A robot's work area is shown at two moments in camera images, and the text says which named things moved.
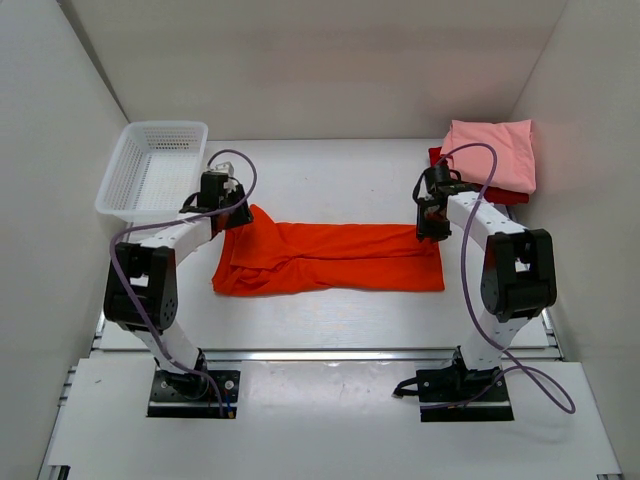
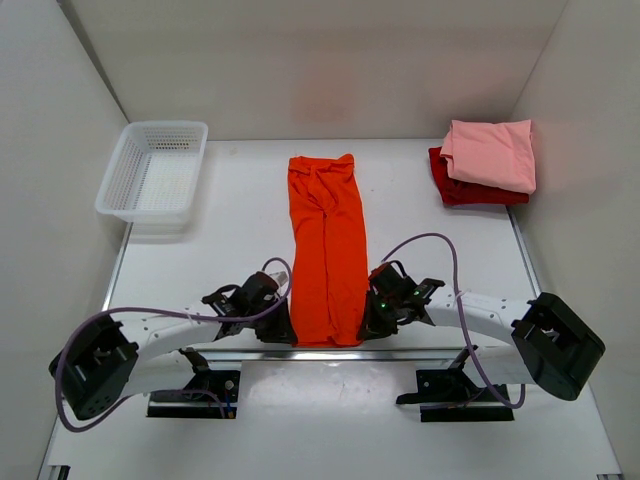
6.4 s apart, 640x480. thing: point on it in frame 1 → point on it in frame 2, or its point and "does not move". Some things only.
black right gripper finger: (433, 232) → (371, 326)
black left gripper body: (227, 202) → (256, 309)
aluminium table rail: (314, 355) does not move
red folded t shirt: (493, 193) does not move
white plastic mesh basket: (155, 171) does not move
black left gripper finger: (240, 216) → (278, 329)
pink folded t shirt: (514, 167) does not move
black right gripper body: (425, 216) → (387, 309)
